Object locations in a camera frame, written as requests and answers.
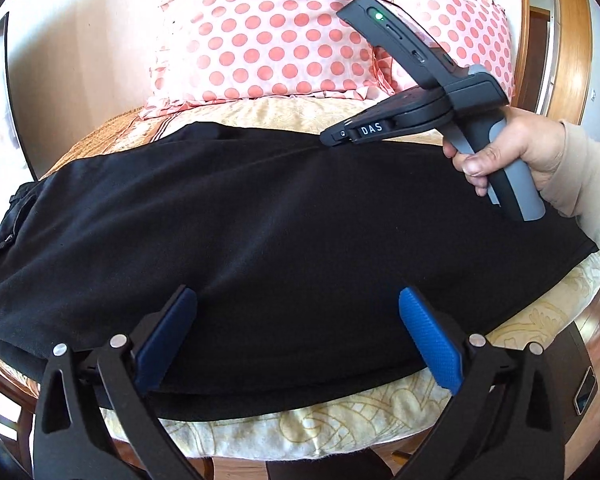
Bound left pink polka dot pillow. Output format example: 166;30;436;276
140;0;391;118

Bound smartphone on stool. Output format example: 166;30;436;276
573;366;597;416

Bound right pink polka dot pillow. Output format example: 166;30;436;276
389;0;515;98

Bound dark bedside stool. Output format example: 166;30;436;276
544;322;594;443

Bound pink polka dot pillow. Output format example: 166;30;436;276
389;0;515;98
140;0;391;118

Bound wooden door frame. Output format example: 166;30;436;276
494;0;593;124

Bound wooden bed frame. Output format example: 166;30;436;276
0;371;36;474

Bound person right hand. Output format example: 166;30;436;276
442;106;566;197

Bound black pants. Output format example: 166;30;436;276
0;122;596;422

